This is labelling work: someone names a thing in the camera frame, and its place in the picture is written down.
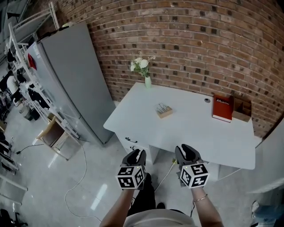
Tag open wooden crate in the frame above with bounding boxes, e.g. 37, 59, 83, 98
36, 112, 70, 156

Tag white board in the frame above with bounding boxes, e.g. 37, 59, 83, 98
245, 118, 284, 194

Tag person's left forearm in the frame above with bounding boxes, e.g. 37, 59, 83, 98
99, 188, 138, 227

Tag white flower bouquet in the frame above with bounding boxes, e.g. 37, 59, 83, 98
130, 51, 156, 78

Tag black office chair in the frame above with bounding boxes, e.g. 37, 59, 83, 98
0, 208, 29, 227

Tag black cable with plug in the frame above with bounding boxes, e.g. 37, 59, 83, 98
15, 143, 45, 155

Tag person's right forearm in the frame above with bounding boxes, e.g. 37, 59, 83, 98
190, 187, 224, 227

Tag grey refrigerator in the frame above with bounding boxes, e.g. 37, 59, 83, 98
26, 20, 116, 146

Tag thin gold bracelet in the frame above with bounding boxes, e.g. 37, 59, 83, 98
193, 194, 209, 203

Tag person's beige shirt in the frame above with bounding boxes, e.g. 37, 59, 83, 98
125, 209, 201, 227

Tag person's black trousers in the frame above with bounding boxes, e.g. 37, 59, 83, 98
127, 172, 156, 216

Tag wooden desk organizer box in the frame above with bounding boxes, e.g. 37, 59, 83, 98
230, 95, 252, 123

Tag white metal shelf rack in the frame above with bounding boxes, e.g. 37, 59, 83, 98
4, 1, 81, 160

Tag white flat panel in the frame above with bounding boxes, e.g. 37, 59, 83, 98
0, 172, 29, 205

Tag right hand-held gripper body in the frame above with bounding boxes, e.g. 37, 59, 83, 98
176, 155, 210, 190

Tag red cloth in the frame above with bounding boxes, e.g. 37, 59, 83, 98
27, 53, 37, 70

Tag red hardcover book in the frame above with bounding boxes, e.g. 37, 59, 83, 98
211, 94, 235, 123

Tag thin white floor cable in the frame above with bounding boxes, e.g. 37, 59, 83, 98
64, 141, 103, 223

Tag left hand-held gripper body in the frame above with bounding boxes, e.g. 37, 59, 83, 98
115, 154, 147, 191

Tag thick white power cable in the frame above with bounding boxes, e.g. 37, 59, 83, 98
154, 158, 178, 193

